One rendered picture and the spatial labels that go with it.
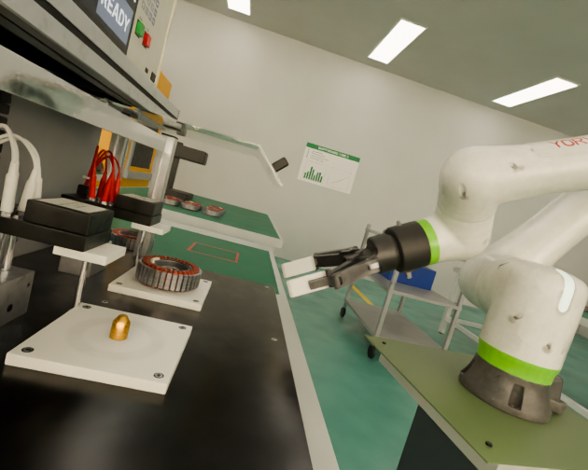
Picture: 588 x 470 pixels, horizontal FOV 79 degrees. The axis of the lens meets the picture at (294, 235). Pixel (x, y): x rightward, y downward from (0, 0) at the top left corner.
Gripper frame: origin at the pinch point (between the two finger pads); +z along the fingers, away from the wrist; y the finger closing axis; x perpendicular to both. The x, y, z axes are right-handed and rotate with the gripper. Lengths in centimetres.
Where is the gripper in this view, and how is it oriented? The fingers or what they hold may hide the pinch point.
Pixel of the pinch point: (290, 277)
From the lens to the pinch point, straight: 69.1
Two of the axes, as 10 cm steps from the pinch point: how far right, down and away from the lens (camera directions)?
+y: -1.1, -1.3, 9.9
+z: -9.7, 2.5, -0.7
